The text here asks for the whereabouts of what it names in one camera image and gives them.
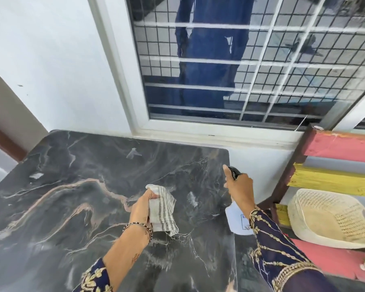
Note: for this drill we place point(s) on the person's right hand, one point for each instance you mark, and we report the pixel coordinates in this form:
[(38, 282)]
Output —
[(243, 191)]

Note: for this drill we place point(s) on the person's left hand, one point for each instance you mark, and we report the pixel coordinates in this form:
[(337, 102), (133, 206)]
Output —
[(139, 209)]

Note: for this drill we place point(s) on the person's left fingers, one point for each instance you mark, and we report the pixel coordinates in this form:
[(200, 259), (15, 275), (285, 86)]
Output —
[(150, 194)]

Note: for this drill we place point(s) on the person's right thumb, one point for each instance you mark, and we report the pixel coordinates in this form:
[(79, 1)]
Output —
[(228, 176)]

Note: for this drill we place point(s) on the white grey-striped cleaning cloth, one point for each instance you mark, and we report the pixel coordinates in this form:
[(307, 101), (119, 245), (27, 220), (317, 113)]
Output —
[(162, 209)]

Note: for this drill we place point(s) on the white spray bottle black nozzle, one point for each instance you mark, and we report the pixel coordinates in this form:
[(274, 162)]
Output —
[(235, 218)]

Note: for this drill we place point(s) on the person's right forearm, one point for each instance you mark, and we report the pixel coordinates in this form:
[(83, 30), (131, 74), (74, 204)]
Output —
[(276, 249)]

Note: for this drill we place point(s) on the person's left forearm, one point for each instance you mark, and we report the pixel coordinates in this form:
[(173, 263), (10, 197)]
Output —
[(124, 258)]

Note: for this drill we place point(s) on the cream woven plastic basket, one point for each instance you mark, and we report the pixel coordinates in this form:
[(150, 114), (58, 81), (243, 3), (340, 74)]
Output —
[(325, 218)]

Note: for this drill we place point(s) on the multicoloured wooden slat bench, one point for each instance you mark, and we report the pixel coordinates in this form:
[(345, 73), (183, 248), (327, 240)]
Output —
[(337, 145)]

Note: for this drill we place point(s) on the white metal window grille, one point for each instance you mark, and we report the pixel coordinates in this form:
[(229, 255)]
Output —
[(261, 57)]

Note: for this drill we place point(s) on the white window frame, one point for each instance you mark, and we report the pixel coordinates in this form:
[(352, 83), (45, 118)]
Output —
[(130, 88)]

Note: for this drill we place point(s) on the brown wooden door frame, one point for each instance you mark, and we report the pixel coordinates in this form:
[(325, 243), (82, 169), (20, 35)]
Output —
[(3, 139)]

